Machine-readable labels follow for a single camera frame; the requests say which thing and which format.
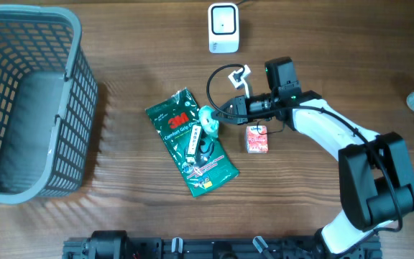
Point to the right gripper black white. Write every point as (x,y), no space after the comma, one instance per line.
(239,108)

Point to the mint green wipes pack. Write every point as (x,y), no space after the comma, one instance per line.
(209,124)

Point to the red Kleenex tissue pack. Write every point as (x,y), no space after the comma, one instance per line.
(256,139)

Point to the green 3M gloves package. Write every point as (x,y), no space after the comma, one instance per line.
(200,157)

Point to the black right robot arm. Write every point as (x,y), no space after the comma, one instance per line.
(376,176)

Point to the white barcode scanner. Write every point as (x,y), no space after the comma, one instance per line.
(223,28)

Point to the grey plastic mesh basket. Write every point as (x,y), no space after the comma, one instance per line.
(48,100)

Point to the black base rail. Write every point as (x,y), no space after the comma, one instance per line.
(117,244)

